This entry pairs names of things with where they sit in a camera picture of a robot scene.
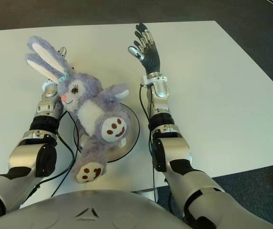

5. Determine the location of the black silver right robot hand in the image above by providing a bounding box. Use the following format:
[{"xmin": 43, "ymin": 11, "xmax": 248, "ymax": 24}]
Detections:
[{"xmin": 127, "ymin": 22, "xmax": 162, "ymax": 75}]

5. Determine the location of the purple plush bunny doll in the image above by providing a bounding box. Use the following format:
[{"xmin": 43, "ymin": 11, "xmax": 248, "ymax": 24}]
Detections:
[{"xmin": 25, "ymin": 35, "xmax": 131, "ymax": 184}]

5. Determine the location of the white plate with black rim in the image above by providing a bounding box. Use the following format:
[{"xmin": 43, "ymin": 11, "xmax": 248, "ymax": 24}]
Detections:
[{"xmin": 73, "ymin": 103, "xmax": 141, "ymax": 164}]

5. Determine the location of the grey robot torso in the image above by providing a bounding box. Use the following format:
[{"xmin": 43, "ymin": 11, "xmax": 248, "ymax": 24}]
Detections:
[{"xmin": 0, "ymin": 189, "xmax": 192, "ymax": 229}]

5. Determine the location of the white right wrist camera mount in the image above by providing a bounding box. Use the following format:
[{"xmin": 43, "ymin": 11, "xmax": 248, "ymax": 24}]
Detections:
[{"xmin": 140, "ymin": 73, "xmax": 168, "ymax": 88}]

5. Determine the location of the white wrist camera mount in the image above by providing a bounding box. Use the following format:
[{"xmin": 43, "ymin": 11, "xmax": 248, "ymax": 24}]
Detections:
[
  {"xmin": 41, "ymin": 80, "xmax": 56, "ymax": 91},
  {"xmin": 140, "ymin": 73, "xmax": 168, "ymax": 88}
]

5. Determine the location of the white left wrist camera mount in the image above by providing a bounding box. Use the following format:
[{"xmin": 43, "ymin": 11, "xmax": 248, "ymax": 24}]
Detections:
[{"xmin": 41, "ymin": 80, "xmax": 56, "ymax": 91}]

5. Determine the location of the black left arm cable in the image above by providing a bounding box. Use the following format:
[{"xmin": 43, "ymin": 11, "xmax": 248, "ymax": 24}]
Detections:
[{"xmin": 19, "ymin": 111, "xmax": 80, "ymax": 206}]

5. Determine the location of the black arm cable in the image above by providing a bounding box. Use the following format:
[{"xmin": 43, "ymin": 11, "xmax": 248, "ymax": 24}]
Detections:
[
  {"xmin": 19, "ymin": 111, "xmax": 80, "ymax": 206},
  {"xmin": 139, "ymin": 83, "xmax": 157, "ymax": 202}
]

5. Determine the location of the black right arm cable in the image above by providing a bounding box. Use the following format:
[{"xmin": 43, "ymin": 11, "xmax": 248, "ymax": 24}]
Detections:
[{"xmin": 139, "ymin": 83, "xmax": 157, "ymax": 202}]

